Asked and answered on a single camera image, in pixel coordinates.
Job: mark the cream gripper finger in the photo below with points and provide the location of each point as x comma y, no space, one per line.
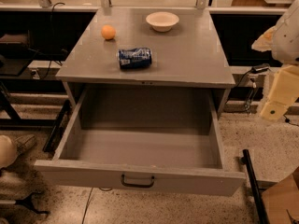
283,93

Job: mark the blue pepsi can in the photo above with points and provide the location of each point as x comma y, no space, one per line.
134,58

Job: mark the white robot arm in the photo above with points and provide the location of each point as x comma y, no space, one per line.
283,42

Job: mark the open grey top drawer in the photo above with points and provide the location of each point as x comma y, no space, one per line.
170,133

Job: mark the black plug adapter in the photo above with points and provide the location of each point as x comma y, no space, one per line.
260,68

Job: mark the grey cabinet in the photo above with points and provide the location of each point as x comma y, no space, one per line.
189,55

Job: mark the cardboard box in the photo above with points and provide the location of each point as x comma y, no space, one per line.
281,201

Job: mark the black metal bar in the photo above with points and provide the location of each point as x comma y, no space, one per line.
246,160

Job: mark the white bowl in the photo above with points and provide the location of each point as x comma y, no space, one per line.
162,21

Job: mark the orange fruit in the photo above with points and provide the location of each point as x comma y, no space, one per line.
108,32

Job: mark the black floor stand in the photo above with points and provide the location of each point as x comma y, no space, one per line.
26,202

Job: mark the white round object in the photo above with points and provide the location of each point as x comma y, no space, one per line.
8,151

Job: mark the black drawer handle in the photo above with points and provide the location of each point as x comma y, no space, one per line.
145,183

